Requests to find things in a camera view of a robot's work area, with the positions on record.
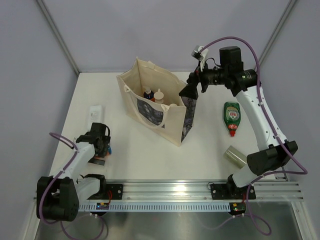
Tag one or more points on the beige canvas tote bag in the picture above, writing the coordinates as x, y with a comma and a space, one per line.
172, 123

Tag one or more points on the aluminium frame post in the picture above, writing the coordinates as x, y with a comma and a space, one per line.
58, 36
287, 12

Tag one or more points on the beige pump bottle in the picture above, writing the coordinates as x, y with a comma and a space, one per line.
158, 97

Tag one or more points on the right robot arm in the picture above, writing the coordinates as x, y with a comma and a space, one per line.
275, 150

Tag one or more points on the lying green bottle beige cap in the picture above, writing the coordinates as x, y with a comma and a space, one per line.
235, 156

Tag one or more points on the right aluminium frame post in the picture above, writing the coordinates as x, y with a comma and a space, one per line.
287, 12

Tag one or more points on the left aluminium frame post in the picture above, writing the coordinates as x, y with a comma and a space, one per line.
58, 36

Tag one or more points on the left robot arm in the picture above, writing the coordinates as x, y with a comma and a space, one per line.
59, 196

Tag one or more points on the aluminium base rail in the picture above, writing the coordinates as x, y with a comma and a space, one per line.
193, 191

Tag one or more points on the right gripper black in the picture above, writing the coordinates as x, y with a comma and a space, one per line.
191, 90

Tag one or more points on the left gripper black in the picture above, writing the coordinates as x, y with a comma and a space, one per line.
106, 140

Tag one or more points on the white bottle black cap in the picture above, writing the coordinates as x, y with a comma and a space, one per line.
95, 114

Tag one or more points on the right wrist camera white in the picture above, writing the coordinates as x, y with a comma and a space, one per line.
200, 54

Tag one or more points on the white slotted cable duct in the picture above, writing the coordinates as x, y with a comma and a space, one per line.
156, 207

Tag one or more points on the orange blue spray bottle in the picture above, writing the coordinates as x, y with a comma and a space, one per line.
149, 94

